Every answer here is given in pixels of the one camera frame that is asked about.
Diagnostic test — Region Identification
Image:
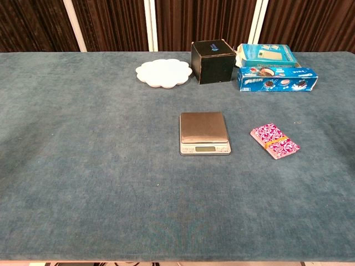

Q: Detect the teal scale packaging box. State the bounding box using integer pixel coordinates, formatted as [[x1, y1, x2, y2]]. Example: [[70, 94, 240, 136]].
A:
[[235, 43, 302, 69]]

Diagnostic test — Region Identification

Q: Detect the yellow rubber band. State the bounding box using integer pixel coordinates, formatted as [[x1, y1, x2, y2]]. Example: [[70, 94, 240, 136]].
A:
[[264, 135, 290, 149]]

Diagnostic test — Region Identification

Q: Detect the white flower-shaped paint palette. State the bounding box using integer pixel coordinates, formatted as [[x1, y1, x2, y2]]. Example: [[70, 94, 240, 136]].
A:
[[135, 58, 193, 89]]

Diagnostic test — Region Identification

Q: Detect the blue-teal velvet tablecloth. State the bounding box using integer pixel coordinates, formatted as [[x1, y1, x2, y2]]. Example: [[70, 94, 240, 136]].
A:
[[0, 51, 355, 263]]

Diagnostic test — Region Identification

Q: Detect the white partition post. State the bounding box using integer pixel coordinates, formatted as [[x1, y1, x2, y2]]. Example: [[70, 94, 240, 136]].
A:
[[144, 0, 159, 52], [62, 0, 88, 53], [247, 0, 270, 45]]

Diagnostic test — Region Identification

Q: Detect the pink-white patterned card pack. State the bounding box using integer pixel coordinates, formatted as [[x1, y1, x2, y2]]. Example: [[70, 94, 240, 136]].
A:
[[250, 123, 301, 160]]

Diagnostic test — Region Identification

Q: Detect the black cardboard cube box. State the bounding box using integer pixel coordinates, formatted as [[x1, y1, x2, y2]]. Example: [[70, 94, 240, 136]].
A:
[[191, 39, 237, 85]]

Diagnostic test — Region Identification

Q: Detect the silver digital kitchen scale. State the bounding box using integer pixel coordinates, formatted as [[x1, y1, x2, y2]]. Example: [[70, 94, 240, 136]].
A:
[[179, 111, 232, 156]]

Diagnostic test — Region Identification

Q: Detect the blue Oreo cookie box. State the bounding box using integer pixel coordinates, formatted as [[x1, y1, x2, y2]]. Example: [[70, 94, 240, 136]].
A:
[[237, 66, 319, 93]]

